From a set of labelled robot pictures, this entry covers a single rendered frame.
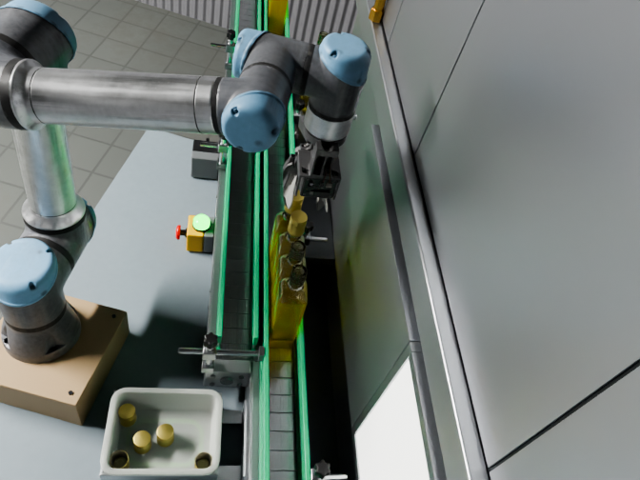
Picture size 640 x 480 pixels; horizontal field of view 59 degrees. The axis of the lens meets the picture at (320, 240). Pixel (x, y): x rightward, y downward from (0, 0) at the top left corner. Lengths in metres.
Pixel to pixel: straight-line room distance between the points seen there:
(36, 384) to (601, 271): 1.06
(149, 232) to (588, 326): 1.26
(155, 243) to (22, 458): 0.59
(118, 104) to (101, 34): 2.88
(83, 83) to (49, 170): 0.33
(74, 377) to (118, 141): 1.84
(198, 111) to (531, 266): 0.44
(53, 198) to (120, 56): 2.39
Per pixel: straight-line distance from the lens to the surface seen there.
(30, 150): 1.09
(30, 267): 1.16
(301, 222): 1.11
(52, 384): 1.27
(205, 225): 1.49
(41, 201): 1.17
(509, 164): 0.67
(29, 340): 1.26
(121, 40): 3.63
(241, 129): 0.73
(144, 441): 1.25
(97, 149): 2.92
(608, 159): 0.53
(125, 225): 1.61
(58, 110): 0.83
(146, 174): 1.74
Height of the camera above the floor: 1.99
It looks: 50 degrees down
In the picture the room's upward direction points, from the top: 18 degrees clockwise
